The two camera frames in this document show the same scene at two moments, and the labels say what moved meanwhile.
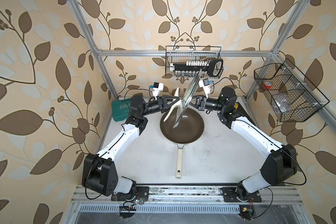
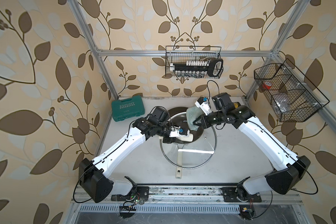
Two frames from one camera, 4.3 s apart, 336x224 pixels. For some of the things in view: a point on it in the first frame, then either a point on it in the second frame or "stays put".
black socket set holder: x=213 y=67 stays put
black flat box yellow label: x=236 y=105 stays put
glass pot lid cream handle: x=178 y=102 -> x=192 y=151
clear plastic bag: x=283 y=104 stays put
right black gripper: x=201 y=102 -> x=204 y=123
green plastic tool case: x=120 y=109 stays put
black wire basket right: x=292 y=97 stays put
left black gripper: x=159 y=104 -> x=170 y=138
